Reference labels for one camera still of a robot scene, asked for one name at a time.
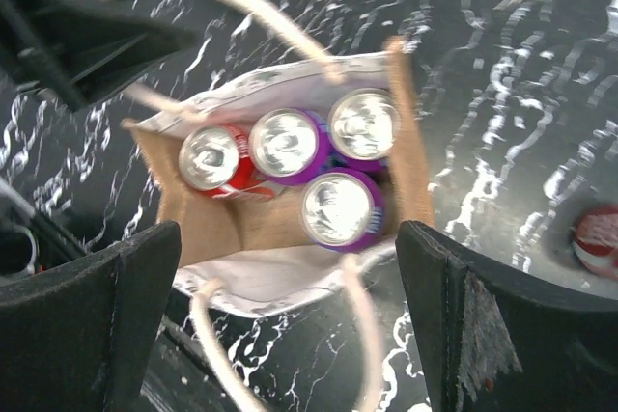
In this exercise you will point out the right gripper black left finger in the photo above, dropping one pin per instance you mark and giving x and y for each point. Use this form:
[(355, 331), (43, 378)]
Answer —
[(78, 337)]

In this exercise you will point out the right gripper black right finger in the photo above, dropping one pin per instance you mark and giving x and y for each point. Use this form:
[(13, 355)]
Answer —
[(493, 338)]

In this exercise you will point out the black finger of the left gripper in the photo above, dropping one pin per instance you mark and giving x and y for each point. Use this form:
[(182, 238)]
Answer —
[(82, 51)]

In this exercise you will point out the red cola can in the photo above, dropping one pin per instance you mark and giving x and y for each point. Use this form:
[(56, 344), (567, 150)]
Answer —
[(215, 161), (595, 240)]

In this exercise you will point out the burlap canvas bag rope handles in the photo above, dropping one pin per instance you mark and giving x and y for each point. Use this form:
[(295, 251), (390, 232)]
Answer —
[(253, 257)]

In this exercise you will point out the purple soda can rear right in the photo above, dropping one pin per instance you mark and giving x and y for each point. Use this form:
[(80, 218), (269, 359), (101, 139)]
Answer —
[(343, 210)]

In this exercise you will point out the purple soda can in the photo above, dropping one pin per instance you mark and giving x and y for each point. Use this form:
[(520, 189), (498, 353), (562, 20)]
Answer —
[(290, 146), (343, 210), (361, 128)]

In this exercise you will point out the purple soda can rear left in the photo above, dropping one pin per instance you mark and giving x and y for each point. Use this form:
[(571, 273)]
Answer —
[(361, 128)]

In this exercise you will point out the purple soda can middle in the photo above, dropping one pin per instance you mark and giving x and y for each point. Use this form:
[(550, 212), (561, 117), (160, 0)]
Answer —
[(290, 146)]

